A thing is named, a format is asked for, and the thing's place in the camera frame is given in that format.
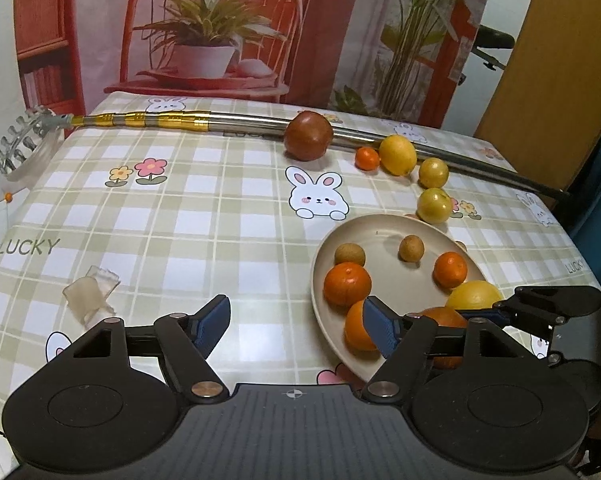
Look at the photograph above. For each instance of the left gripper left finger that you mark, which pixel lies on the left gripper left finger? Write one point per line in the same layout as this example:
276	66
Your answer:
186	341

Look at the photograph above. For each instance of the large yellow orange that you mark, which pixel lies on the large yellow orange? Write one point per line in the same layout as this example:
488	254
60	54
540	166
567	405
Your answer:
474	295

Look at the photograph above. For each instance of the wooden door panel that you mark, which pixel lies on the wooden door panel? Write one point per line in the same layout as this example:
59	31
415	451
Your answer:
545	115

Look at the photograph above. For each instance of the checkered bunny tablecloth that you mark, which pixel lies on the checkered bunny tablecloth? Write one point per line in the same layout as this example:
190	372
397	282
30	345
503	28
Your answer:
180	218

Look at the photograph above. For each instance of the clear plastic piece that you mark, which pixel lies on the clear plastic piece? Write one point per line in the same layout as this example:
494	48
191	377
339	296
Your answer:
87	297

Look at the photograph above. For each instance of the long metal back scratcher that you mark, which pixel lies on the long metal back scratcher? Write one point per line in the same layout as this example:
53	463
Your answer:
40	131

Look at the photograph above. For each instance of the small tangerine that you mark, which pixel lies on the small tangerine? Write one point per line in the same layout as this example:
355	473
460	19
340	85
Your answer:
367	159

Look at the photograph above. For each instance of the printed room backdrop poster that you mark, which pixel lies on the printed room backdrop poster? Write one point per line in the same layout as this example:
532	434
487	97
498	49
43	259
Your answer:
394	59

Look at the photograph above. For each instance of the brown longan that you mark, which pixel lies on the brown longan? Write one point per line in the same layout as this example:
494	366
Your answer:
411	249
350	252

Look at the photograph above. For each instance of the red yellow apple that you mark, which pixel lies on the red yellow apple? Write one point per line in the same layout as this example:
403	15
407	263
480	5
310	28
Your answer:
446	317

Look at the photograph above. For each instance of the green plum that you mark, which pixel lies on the green plum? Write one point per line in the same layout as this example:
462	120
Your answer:
433	173
434	206

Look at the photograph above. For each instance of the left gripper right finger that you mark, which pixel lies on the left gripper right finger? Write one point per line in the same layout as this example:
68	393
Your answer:
405	343

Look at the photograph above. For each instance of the beige plate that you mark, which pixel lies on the beige plate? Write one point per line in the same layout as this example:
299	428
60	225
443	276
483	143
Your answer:
405	287

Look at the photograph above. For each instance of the yellow lemon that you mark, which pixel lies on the yellow lemon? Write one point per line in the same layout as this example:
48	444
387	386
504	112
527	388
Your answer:
398	155

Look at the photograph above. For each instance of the dark red apple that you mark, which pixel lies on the dark red apple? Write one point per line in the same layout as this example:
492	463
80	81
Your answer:
308	136

